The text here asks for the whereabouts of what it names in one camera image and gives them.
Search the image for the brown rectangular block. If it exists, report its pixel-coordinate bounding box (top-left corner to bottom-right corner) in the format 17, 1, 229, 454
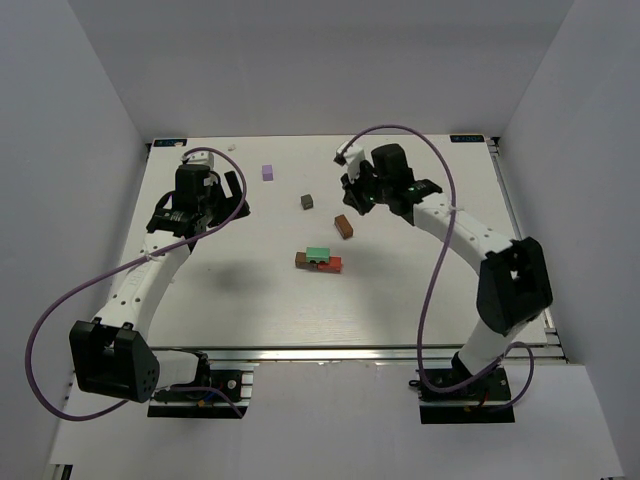
334, 214, 354, 240

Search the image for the purple cube block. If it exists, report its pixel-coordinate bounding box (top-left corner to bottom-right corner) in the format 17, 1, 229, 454
261, 164, 274, 182

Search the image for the green notched block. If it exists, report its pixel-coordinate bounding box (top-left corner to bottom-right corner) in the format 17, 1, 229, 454
305, 247, 330, 264

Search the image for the red rectangular block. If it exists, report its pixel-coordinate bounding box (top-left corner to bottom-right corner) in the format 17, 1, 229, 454
318, 256, 343, 274

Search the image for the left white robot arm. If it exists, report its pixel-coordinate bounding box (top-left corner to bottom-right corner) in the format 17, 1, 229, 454
69, 164, 249, 403

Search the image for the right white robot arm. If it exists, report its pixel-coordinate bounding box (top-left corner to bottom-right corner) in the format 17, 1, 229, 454
336, 144, 553, 379

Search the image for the olive green cube block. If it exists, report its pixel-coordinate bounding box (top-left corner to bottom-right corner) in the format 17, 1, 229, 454
300, 194, 314, 210

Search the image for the brown block with picture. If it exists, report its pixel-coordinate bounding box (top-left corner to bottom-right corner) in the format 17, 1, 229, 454
295, 252, 316, 270

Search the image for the left blue label sticker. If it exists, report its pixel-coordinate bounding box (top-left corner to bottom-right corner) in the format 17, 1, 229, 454
152, 138, 187, 148

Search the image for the blue label sticker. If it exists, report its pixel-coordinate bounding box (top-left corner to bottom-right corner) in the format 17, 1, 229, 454
449, 134, 485, 143
152, 138, 187, 148

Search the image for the right blue label sticker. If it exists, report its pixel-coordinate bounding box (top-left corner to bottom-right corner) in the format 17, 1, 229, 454
449, 134, 485, 143

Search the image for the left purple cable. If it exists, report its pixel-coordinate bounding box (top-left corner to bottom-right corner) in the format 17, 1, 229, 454
24, 146, 250, 421

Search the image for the purple cable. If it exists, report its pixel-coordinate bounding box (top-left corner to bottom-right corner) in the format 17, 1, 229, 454
333, 124, 535, 412
24, 146, 250, 421

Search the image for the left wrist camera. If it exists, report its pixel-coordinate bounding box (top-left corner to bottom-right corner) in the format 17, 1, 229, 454
181, 150, 214, 170

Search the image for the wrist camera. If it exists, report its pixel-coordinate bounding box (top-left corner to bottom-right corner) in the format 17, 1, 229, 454
334, 142, 366, 184
181, 150, 214, 170

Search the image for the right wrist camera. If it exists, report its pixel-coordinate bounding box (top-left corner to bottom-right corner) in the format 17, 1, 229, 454
334, 142, 366, 184

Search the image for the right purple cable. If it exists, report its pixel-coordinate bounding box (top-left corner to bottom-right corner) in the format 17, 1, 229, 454
333, 124, 535, 412

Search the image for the aluminium table frame rail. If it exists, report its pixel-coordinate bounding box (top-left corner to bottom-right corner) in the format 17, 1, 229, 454
487, 135, 569, 362

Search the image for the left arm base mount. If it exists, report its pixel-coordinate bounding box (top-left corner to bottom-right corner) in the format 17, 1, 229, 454
147, 368, 253, 420

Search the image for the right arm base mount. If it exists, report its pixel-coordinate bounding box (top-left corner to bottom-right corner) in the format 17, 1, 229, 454
408, 367, 515, 425

